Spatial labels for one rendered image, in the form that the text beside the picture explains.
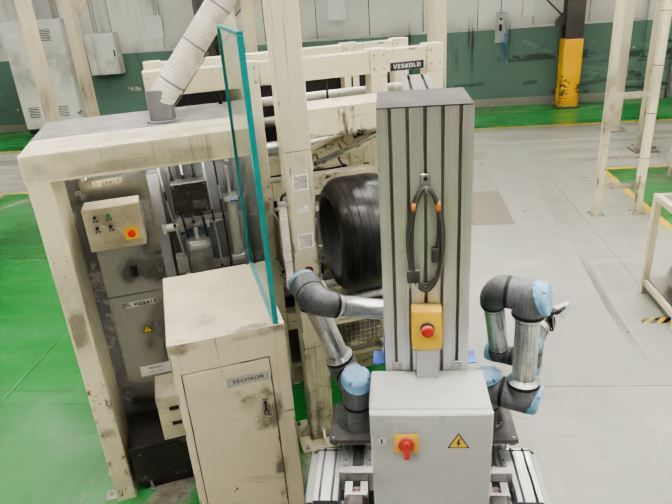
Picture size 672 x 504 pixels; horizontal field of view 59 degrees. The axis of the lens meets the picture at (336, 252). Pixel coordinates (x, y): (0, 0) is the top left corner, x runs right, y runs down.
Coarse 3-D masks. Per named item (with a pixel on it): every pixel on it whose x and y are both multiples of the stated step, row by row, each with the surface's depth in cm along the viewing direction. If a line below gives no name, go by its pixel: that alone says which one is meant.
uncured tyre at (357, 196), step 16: (352, 176) 289; (368, 176) 288; (336, 192) 280; (352, 192) 276; (368, 192) 277; (320, 208) 308; (336, 208) 277; (352, 208) 272; (368, 208) 273; (320, 224) 314; (336, 224) 324; (352, 224) 270; (368, 224) 271; (336, 240) 325; (352, 240) 271; (368, 240) 271; (336, 256) 322; (352, 256) 273; (368, 256) 273; (336, 272) 305; (352, 272) 278; (368, 272) 278; (352, 288) 289; (368, 288) 293
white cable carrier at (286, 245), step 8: (280, 208) 275; (280, 216) 277; (280, 224) 281; (288, 232) 281; (288, 240) 282; (288, 248) 284; (288, 256) 286; (288, 264) 287; (288, 272) 289; (288, 280) 290; (288, 288) 293
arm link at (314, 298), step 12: (312, 288) 212; (324, 288) 214; (300, 300) 213; (312, 300) 211; (324, 300) 210; (336, 300) 211; (348, 300) 215; (360, 300) 217; (372, 300) 219; (312, 312) 213; (324, 312) 211; (336, 312) 212; (348, 312) 214; (360, 312) 216; (372, 312) 218
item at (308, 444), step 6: (306, 420) 348; (300, 426) 344; (306, 426) 343; (300, 432) 339; (300, 438) 334; (306, 438) 334; (312, 438) 332; (306, 444) 330; (312, 444) 329; (318, 444) 329; (324, 444) 329; (330, 444) 328; (306, 450) 325; (312, 450) 325
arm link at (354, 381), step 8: (344, 368) 236; (352, 368) 233; (360, 368) 232; (344, 376) 229; (352, 376) 229; (360, 376) 229; (368, 376) 229; (344, 384) 228; (352, 384) 226; (360, 384) 226; (368, 384) 228; (344, 392) 229; (352, 392) 227; (360, 392) 226; (368, 392) 229; (344, 400) 231; (352, 400) 228; (360, 400) 228; (368, 400) 230; (352, 408) 230; (360, 408) 229
